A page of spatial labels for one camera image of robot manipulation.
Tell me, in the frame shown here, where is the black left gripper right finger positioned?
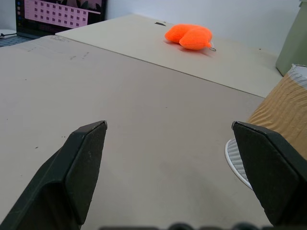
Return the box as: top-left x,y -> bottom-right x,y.
231,121 -> 307,227

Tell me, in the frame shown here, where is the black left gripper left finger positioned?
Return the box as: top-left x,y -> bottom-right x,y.
0,120 -> 108,230

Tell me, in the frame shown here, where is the brown ribbed paper cup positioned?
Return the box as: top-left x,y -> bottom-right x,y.
224,64 -> 307,191

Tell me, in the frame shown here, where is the pale green box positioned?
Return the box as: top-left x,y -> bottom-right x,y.
275,0 -> 307,77

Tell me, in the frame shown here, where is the beige board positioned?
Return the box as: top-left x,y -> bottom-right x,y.
55,13 -> 285,98

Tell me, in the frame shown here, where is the orange plush toy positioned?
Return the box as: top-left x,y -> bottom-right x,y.
164,24 -> 217,52

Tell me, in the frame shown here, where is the open laptop computer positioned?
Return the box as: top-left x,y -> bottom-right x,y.
0,0 -> 108,48

